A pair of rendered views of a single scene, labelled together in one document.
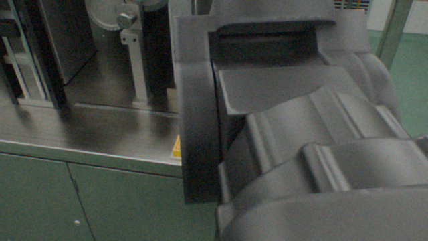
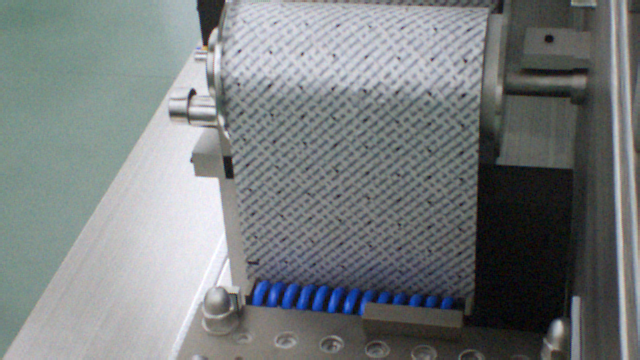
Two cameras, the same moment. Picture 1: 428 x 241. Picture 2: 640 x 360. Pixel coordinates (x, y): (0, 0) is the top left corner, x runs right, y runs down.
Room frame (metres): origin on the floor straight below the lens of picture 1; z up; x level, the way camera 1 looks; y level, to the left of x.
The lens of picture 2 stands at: (1.09, -0.75, 1.76)
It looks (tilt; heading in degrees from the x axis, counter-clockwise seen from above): 35 degrees down; 93
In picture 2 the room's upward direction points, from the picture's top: 4 degrees counter-clockwise
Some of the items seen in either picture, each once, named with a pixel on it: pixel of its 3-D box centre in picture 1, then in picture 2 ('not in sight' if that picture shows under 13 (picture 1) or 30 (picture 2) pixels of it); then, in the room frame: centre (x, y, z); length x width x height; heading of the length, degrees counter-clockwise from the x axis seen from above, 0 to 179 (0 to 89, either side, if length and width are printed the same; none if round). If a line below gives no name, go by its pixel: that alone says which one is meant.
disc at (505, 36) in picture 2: not in sight; (503, 78); (1.21, 0.14, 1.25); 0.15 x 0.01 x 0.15; 80
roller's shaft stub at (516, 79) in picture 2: not in sight; (545, 79); (1.25, 0.13, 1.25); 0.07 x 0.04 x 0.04; 170
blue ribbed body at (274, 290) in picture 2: not in sight; (357, 305); (1.07, 0.08, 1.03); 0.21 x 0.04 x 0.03; 170
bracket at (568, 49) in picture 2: not in sight; (555, 46); (1.26, 0.13, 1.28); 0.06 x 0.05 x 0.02; 170
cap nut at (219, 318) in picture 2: not in sight; (217, 305); (0.93, 0.06, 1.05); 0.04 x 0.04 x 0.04
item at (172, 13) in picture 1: (181, 17); (355, 224); (1.07, 0.10, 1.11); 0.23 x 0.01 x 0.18; 170
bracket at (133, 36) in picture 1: (136, 57); (230, 205); (0.93, 0.22, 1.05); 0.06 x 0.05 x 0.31; 170
